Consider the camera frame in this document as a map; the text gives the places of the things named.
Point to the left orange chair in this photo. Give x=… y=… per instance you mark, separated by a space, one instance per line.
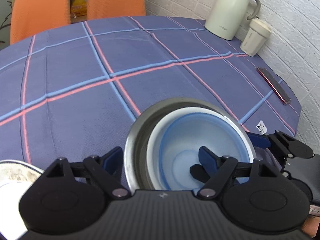
x=30 y=17

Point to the plaid blue tablecloth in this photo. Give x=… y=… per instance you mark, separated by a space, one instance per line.
x=75 y=91

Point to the red smartphone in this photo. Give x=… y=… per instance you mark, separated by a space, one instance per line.
x=275 y=85

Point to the stainless steel bowl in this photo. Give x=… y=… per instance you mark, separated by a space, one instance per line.
x=136 y=143

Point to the cream lidded cup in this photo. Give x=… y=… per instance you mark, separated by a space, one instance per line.
x=257 y=34

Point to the white paper bowl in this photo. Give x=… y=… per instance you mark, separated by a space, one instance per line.
x=152 y=152

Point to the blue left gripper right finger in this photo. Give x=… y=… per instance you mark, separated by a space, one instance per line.
x=209 y=165

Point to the white thermos jug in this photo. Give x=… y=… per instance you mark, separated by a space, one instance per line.
x=226 y=16

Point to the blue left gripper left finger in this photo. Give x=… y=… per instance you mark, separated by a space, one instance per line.
x=112 y=162

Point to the blue translucent plastic bowl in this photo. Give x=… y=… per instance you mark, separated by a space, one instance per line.
x=179 y=147

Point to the white tablecloth label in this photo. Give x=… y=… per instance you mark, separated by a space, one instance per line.
x=261 y=127

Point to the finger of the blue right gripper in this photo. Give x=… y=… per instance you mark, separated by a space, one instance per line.
x=260 y=141

